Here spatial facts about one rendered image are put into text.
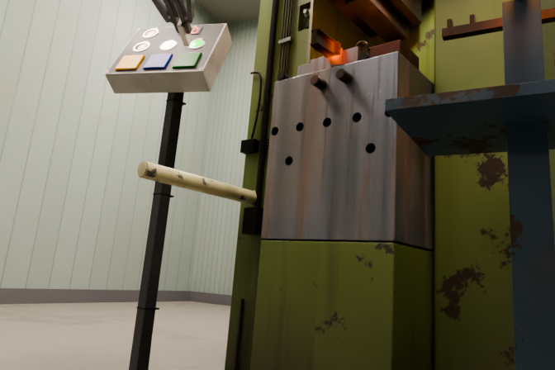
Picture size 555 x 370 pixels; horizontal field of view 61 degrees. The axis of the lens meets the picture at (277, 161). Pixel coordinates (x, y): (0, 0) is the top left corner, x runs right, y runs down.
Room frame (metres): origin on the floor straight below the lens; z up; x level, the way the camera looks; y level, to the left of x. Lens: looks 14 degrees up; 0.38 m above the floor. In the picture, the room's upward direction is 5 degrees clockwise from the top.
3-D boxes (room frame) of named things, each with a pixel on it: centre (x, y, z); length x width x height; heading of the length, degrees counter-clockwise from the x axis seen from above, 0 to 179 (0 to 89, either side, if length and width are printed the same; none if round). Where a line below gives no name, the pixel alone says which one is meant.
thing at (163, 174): (1.37, 0.21, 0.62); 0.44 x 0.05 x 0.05; 140
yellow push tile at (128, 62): (1.42, 0.50, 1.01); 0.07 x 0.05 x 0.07; 75
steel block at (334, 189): (1.35, -0.30, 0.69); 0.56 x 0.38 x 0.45; 140
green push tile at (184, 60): (1.37, 0.31, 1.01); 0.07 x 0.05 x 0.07; 75
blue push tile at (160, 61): (1.39, 0.40, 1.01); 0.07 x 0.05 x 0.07; 75
